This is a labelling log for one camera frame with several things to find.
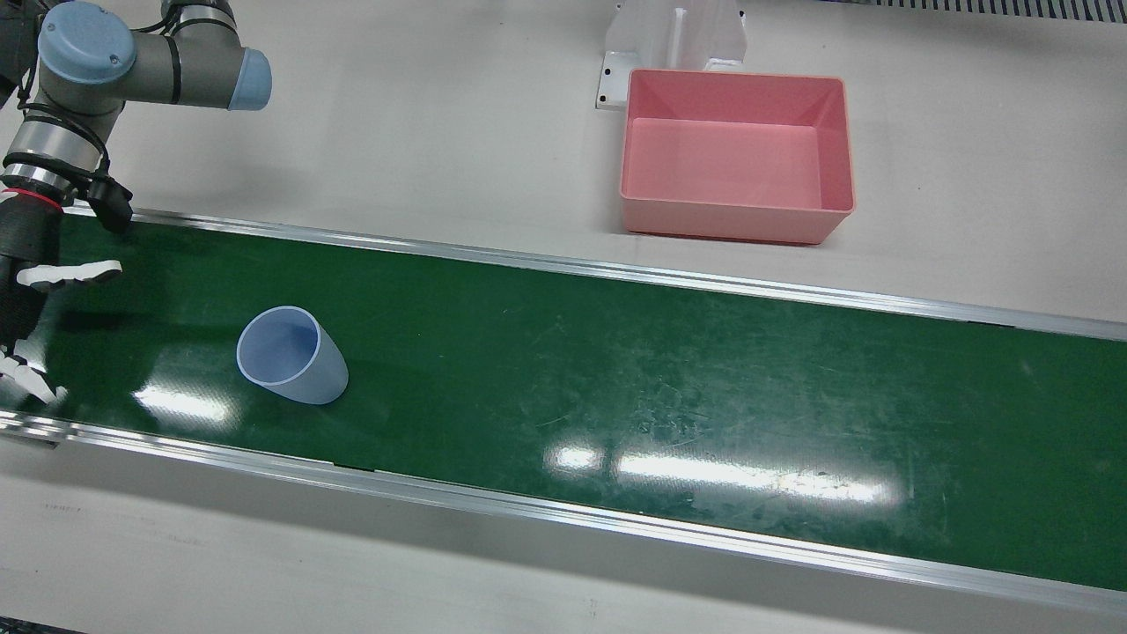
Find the light blue plastic cup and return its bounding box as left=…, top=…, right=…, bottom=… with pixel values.
left=236, top=306, right=350, bottom=406

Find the green conveyor belt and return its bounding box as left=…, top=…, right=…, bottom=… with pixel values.
left=0, top=204, right=1127, bottom=616

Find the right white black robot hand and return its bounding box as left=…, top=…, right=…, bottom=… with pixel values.
left=0, top=189, right=124, bottom=408

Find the pink plastic box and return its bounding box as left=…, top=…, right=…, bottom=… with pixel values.
left=619, top=69, right=857, bottom=246

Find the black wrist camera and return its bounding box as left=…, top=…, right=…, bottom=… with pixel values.
left=84, top=172, right=135, bottom=234

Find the metal vent grille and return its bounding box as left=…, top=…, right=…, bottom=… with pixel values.
left=845, top=0, right=1127, bottom=23

